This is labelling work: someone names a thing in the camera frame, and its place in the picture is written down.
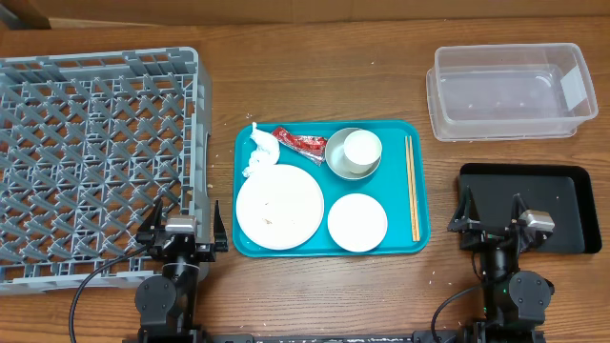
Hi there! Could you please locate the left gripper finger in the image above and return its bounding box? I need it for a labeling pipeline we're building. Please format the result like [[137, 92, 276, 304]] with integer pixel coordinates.
[[213, 200, 228, 251], [138, 197, 163, 233]]

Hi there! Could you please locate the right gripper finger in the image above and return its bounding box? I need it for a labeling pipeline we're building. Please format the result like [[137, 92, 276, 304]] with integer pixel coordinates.
[[447, 186, 479, 232], [511, 193, 528, 223]]

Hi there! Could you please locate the small white plate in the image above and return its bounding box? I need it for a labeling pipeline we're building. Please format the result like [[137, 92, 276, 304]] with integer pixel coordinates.
[[327, 193, 388, 252]]

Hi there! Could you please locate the white paper cup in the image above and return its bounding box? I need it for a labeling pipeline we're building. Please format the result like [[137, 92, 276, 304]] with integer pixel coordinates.
[[343, 130, 382, 173]]

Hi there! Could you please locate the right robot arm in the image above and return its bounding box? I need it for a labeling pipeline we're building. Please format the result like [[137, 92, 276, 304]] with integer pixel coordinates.
[[448, 188, 555, 342]]

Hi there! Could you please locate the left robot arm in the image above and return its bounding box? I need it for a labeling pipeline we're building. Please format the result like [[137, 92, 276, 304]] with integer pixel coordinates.
[[134, 199, 229, 343]]

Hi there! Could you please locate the black plastic tray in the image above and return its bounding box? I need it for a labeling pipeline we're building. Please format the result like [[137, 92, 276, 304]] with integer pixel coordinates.
[[458, 163, 602, 254]]

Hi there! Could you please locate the right wooden chopstick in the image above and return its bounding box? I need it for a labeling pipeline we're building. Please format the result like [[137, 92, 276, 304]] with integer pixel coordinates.
[[407, 136, 420, 242]]

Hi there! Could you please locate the wooden chopstick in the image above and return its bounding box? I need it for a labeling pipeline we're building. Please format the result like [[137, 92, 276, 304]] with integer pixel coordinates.
[[405, 136, 413, 228], [407, 136, 420, 242]]

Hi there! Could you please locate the large white plate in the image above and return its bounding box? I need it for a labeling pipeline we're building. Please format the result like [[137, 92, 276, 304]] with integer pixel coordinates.
[[235, 164, 325, 251]]

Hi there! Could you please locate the left wooden chopstick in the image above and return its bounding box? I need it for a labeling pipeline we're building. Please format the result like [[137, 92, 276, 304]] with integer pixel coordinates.
[[405, 136, 413, 228]]

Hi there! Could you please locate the grey plastic dish rack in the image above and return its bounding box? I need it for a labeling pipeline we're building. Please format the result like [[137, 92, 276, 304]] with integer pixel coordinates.
[[1, 47, 212, 295]]

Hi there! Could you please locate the crumpled white napkin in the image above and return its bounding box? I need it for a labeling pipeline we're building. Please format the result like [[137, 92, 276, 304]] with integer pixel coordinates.
[[242, 122, 280, 178]]

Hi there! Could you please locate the clear plastic storage bin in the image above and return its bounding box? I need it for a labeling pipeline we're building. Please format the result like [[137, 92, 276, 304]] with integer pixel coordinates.
[[426, 43, 599, 142]]

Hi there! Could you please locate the teal plastic serving tray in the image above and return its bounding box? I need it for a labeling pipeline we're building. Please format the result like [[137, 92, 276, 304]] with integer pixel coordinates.
[[233, 120, 431, 257]]

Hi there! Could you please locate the red snack wrapper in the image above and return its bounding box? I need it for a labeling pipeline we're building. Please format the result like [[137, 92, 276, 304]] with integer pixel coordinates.
[[272, 127, 328, 166]]

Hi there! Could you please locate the grey metal bowl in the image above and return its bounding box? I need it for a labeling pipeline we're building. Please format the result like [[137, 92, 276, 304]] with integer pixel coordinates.
[[325, 128, 381, 180]]

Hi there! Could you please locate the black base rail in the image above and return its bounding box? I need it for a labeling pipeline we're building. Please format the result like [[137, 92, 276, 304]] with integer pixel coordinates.
[[208, 330, 483, 343]]

